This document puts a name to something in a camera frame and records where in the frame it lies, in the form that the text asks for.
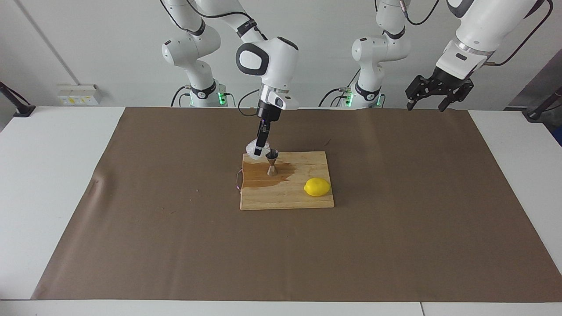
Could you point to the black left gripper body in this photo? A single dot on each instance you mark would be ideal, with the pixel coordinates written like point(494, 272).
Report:
point(448, 81)

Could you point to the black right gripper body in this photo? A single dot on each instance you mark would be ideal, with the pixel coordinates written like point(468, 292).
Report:
point(268, 113)

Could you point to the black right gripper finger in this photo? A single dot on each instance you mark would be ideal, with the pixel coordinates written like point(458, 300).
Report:
point(262, 140)

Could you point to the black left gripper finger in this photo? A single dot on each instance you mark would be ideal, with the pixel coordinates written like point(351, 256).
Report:
point(419, 87)
point(461, 93)

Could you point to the clear faceted glass cup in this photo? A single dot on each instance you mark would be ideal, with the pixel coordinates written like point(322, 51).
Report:
point(251, 149)

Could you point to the steel double jigger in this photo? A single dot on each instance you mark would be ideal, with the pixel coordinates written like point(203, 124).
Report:
point(272, 164)

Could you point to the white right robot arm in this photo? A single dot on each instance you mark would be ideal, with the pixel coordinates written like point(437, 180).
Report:
point(272, 57)

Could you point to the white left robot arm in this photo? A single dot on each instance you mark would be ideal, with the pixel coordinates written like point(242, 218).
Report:
point(377, 48)

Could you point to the wooden cutting board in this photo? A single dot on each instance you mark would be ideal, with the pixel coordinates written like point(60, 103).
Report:
point(281, 197)

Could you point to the yellow lemon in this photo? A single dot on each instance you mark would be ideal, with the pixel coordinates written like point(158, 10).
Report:
point(317, 187)

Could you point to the black table clamp stand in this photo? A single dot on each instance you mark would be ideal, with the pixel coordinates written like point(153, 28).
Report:
point(533, 115)
point(24, 109)

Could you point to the brown paper table mat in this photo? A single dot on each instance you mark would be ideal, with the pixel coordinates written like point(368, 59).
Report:
point(175, 245)

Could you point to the white wall socket strip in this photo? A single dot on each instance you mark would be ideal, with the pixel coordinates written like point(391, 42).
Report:
point(79, 94)

